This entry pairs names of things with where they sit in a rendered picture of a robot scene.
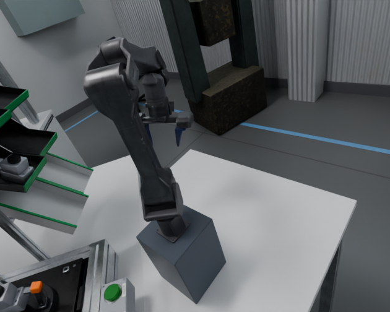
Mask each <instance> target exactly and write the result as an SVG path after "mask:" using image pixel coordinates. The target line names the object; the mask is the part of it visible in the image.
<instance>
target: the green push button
mask: <svg viewBox="0 0 390 312"><path fill-rule="evenodd" d="M120 291H121V289H120V287H119V286H118V285H117V284H111V285H109V286H108V287H107V288H106V290H105V292H104V298H105V300H106V301H109V302H111V301H115V300H116V299H117V298H118V297H119V295H120Z"/></svg>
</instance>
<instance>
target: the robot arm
mask: <svg viewBox="0 0 390 312"><path fill-rule="evenodd" d="M110 64H111V65H110ZM166 68H167V67H166V64H165V62H164V60H163V58H162V56H161V54H160V52H159V50H156V48H155V47H154V46H147V47H144V48H141V47H139V46H137V45H134V44H132V43H130V42H128V41H127V39H125V38H121V37H119V38H115V39H112V40H108V41H104V42H102V43H101V45H99V46H98V51H97V54H96V55H95V56H94V57H93V58H92V60H91V61H90V62H89V63H88V65H87V66H86V68H85V74H84V79H83V88H84V92H85V94H86V95H87V96H88V97H89V99H90V100H91V102H92V103H93V105H94V106H95V108H96V109H97V111H99V112H100V113H101V114H103V115H105V116H106V117H107V118H109V119H111V120H112V121H113V122H114V124H115V126H116V128H117V130H118V132H119V134H120V136H121V138H122V140H123V142H124V144H125V146H126V148H127V150H128V152H129V154H130V156H131V158H132V160H133V162H134V164H135V166H136V168H137V170H138V172H139V174H140V176H141V178H142V183H141V188H140V194H141V201H142V210H143V216H144V220H145V221H146V222H150V221H154V220H156V221H157V223H158V225H159V227H158V229H156V232H157V233H158V234H159V235H161V236H163V237H164V238H166V239H167V240H168V241H170V242H172V243H175V242H176V241H177V239H178V238H179V237H180V236H181V235H182V234H183V233H184V232H185V230H186V229H187V228H188V227H189V226H190V224H191V223H190V222H189V221H188V220H186V219H184V218H182V217H183V197H182V195H181V190H180V186H179V184H178V183H177V182H176V181H175V178H174V176H173V173H172V170H171V169H170V168H169V167H166V168H162V166H161V165H160V162H159V160H158V158H157V155H156V153H155V151H154V148H153V142H152V137H151V134H150V130H149V124H151V123H176V128H175V136H176V144H177V146H178V147H179V145H180V140H181V134H182V131H185V130H186V128H190V127H191V126H192V124H193V121H194V114H193V113H192V112H191V111H180V112H179V113H178V116H170V115H171V114H172V111H174V101H168V96H167V95H166V91H165V87H166V85H167V83H168V81H169V78H170V75H169V72H168V71H167V70H166ZM144 74H145V76H144V78H143V80H142V85H143V88H144V93H145V99H146V104H145V107H146V108H148V112H149V117H146V116H145V114H144V113H139V112H138V110H137V103H138V99H139V89H138V82H139V76H141V75H144Z"/></svg>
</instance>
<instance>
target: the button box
mask: <svg viewBox="0 0 390 312"><path fill-rule="evenodd" d="M111 284H117V285H118V286H119V287H120V289H121V291H120V295H119V297H118V298H117V299H116V300H115V301H111V302H109V301H106V300H105V298H104V292H105V290H106V288H107V287H108V286H109V285H111ZM99 312H136V304H135V287H134V286H133V284H132V283H131V282H130V281H129V279H128V278H127V277H124V278H122V279H119V280H116V281H113V282H110V283H108V284H105V285H102V289H101V296H100V311H99Z"/></svg>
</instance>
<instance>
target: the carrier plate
mask: <svg viewBox="0 0 390 312"><path fill-rule="evenodd" d="M67 266H69V267H71V270H70V273H67V274H63V269H64V267H67ZM84 267H85V260H84V259H83V258H80V259H76V260H74V261H71V262H68V263H65V264H62V265H60V266H56V267H53V268H51V269H48V270H45V271H42V272H39V273H36V274H33V275H30V276H28V277H24V278H22V279H19V280H15V281H13V282H11V284H13V285H14V286H16V287H17V288H20V287H24V288H25V287H29V286H31V284H32V282H37V281H41V282H42V283H43V284H47V285H49V286H50V287H51V288H53V289H54V290H55V292H56V294H57V305H56V309H55V312H78V311H77V310H76V309H77V301H78V297H79V289H80V287H81V286H82V280H83V276H84Z"/></svg>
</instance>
